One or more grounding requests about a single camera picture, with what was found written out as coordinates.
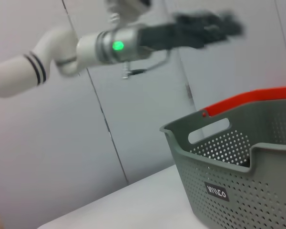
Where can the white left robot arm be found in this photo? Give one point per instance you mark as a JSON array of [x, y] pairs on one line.
[[62, 47]]

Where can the grey-green perforated storage basket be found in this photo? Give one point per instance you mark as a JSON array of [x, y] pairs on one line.
[[228, 190]]

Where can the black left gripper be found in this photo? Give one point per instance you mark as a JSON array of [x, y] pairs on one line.
[[157, 35]]

